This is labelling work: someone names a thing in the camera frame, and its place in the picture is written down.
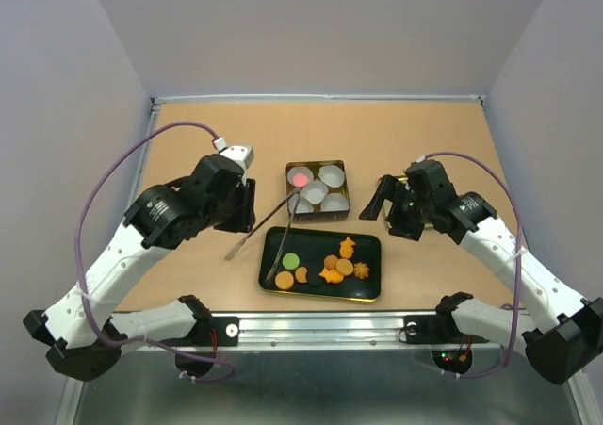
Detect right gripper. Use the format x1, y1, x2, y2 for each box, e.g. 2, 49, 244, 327
358, 174, 433, 240

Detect metal tongs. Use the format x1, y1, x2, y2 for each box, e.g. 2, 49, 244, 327
223, 187, 302, 262

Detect pink round cookie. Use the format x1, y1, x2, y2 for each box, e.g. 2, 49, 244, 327
292, 173, 309, 188

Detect orange fish cookie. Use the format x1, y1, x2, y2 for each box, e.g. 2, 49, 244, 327
319, 268, 345, 284
339, 237, 355, 259

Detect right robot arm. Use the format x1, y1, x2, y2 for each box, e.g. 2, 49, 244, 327
359, 159, 602, 384

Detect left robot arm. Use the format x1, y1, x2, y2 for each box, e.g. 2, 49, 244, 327
23, 145, 255, 382

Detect gold tin lid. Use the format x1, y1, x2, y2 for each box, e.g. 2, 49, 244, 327
381, 174, 407, 230

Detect white paper cup bottom-right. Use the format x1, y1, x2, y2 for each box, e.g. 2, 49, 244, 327
320, 193, 350, 212

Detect white paper cup top-right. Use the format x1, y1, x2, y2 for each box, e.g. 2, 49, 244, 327
318, 164, 345, 188

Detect green round cookie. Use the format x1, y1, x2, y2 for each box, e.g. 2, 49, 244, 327
282, 253, 301, 270

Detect white paper cup bottom-left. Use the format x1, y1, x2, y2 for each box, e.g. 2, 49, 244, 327
288, 194, 314, 216

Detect square cookie tin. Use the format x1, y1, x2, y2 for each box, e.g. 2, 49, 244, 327
285, 160, 350, 223

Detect white paper cup centre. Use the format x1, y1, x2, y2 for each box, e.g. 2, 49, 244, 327
301, 180, 329, 205

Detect round waffle cookie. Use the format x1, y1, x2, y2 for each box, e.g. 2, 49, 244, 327
274, 270, 295, 290

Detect white paper cup top-left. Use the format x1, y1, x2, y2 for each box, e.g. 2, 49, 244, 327
286, 166, 314, 188

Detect small brown cookie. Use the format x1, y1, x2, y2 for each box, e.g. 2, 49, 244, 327
294, 267, 308, 284

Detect flower swirl cookie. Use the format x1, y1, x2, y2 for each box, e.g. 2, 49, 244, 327
353, 262, 370, 279

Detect round sandwich biscuit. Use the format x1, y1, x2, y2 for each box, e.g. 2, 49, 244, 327
335, 258, 354, 277

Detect black sandwich cookie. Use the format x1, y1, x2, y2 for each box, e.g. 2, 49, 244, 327
306, 271, 324, 288

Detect black serving tray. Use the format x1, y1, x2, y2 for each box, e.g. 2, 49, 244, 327
258, 227, 382, 302

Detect brown swirl cookie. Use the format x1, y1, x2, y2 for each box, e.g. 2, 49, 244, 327
324, 254, 338, 270

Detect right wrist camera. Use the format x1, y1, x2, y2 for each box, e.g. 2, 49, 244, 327
405, 173, 421, 193

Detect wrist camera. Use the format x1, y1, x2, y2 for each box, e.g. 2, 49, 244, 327
405, 173, 421, 193
220, 145, 254, 169

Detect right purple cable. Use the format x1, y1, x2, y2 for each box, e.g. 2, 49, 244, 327
421, 150, 525, 380

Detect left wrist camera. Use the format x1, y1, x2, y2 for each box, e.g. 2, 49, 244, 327
220, 145, 254, 169

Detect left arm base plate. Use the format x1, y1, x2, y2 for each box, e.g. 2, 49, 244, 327
162, 316, 240, 347

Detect aluminium front rail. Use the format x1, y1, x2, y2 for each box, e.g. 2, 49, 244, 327
108, 300, 512, 352

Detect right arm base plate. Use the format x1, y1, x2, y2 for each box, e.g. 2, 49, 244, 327
404, 314, 486, 345

